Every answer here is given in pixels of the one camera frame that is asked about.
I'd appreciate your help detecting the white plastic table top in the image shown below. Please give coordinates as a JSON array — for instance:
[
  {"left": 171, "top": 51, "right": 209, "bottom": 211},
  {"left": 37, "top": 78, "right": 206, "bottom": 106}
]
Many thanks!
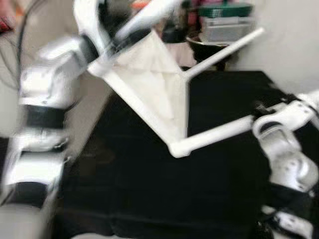
[{"left": 87, "top": 27, "right": 192, "bottom": 159}]

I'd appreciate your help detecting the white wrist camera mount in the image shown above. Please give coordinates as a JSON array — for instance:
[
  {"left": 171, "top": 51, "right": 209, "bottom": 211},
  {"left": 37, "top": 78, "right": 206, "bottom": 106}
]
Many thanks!
[
  {"left": 252, "top": 102, "right": 317, "bottom": 140},
  {"left": 74, "top": 0, "right": 113, "bottom": 55}
]

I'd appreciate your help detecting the clear plastic storage box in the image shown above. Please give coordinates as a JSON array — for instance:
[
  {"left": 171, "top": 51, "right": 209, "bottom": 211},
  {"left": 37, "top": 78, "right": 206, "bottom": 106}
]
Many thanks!
[{"left": 202, "top": 16, "right": 255, "bottom": 43}]

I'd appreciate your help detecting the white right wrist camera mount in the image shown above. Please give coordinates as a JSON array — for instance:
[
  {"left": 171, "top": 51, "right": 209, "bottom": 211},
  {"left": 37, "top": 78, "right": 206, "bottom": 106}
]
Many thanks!
[{"left": 252, "top": 102, "right": 317, "bottom": 140}]

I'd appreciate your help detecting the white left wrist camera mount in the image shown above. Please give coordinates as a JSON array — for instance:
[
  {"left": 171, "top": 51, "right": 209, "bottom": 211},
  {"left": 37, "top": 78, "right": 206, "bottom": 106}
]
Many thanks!
[{"left": 74, "top": 0, "right": 113, "bottom": 55}]

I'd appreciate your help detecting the black bag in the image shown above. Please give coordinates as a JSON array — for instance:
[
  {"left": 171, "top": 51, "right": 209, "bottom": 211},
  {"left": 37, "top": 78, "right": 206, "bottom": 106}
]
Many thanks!
[{"left": 162, "top": 20, "right": 189, "bottom": 44}]

